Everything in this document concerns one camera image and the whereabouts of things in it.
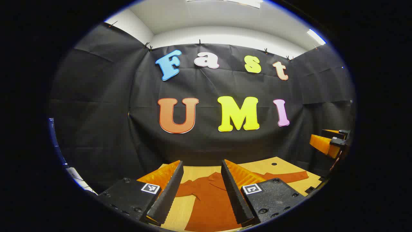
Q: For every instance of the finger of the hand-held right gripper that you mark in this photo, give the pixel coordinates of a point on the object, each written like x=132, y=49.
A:
x=322, y=143
x=336, y=132

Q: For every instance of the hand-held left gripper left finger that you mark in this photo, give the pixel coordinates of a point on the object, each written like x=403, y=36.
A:
x=170, y=193

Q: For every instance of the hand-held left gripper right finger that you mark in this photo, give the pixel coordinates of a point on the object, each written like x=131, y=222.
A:
x=233, y=196

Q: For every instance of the orange shirt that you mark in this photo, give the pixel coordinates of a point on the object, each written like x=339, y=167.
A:
x=209, y=206

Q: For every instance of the white side desk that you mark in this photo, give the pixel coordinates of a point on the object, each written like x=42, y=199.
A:
x=79, y=180

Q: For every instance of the ceiling light panel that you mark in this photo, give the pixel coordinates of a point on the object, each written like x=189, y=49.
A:
x=316, y=36
x=244, y=2

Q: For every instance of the black backdrop cloth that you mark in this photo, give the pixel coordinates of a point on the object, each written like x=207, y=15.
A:
x=112, y=112

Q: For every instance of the computer monitor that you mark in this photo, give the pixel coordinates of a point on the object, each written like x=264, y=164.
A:
x=51, y=129

